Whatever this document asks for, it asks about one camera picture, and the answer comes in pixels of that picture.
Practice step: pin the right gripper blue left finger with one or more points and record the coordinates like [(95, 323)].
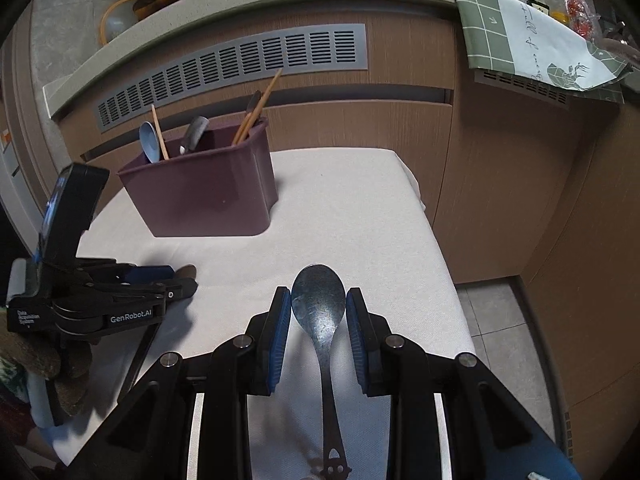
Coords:
[(276, 335)]

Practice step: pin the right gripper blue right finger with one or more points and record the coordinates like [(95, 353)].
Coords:
[(358, 323)]

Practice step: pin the black speckled spoon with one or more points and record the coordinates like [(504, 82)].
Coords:
[(319, 304)]

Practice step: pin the wooden chopstick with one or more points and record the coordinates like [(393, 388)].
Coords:
[(256, 106), (159, 134)]

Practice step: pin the maroon plastic utensil caddy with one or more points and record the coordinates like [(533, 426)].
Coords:
[(221, 189)]

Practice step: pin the light blue plastic spoon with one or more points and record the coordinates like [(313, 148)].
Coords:
[(149, 143)]

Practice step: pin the grey vent grille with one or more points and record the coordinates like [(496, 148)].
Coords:
[(292, 51)]

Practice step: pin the yellow rimmed glass lid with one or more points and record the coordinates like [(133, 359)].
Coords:
[(116, 19)]

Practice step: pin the green white dish towel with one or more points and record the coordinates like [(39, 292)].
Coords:
[(512, 38)]

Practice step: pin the red snack bag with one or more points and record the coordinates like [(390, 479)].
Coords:
[(581, 18)]

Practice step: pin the grey handled utensil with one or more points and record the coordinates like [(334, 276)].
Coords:
[(193, 134)]

